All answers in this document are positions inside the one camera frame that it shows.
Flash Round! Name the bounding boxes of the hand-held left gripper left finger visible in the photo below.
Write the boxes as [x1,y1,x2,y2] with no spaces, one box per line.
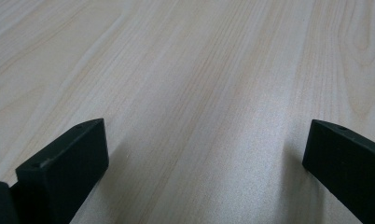
[15,118,110,224]

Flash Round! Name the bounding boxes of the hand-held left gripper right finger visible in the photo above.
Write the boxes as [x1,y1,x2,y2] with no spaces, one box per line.
[301,119,375,224]

